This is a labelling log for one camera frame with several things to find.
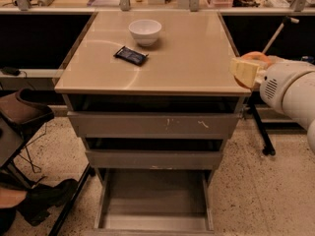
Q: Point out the brown office chair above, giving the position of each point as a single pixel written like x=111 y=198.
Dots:
x=21 y=117

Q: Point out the dark blue snack packet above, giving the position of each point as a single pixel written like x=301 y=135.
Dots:
x=131 y=56

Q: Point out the black shoe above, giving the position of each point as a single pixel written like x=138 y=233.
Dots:
x=34 y=208

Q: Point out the white stick with black tip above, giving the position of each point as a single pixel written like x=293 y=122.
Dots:
x=286 y=21

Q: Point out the orange fruit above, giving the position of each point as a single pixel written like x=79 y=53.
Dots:
x=264 y=61

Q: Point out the grey top drawer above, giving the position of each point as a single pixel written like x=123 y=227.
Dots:
x=198 y=118

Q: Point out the black table leg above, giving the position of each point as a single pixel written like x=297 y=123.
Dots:
x=268 y=146

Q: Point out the grey drawer cabinet with counter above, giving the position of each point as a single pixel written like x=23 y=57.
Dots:
x=190 y=59

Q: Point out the black power adapter left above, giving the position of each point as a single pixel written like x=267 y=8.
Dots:
x=11 y=71

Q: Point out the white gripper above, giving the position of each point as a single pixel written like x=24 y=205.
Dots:
x=275 y=84

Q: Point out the grey middle drawer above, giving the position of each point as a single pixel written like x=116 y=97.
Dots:
x=193 y=154

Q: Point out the grey bottom drawer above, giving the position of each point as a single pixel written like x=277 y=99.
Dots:
x=135 y=202

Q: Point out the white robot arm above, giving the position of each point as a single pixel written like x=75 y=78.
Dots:
x=299 y=104

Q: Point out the white ceramic bowl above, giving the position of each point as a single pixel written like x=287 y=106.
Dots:
x=145 y=32

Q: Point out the grey drawer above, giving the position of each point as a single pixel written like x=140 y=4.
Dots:
x=135 y=202
x=198 y=118
x=193 y=154

